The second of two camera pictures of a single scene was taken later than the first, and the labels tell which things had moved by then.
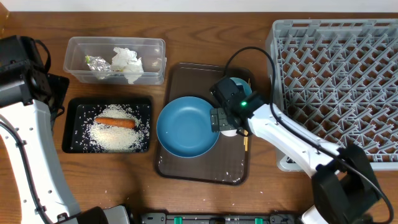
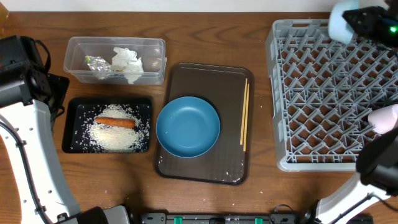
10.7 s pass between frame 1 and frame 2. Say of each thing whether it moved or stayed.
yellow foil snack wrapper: stayed
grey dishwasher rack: stayed
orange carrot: stayed
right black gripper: moved
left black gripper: stayed
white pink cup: moved
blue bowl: stayed
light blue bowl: moved
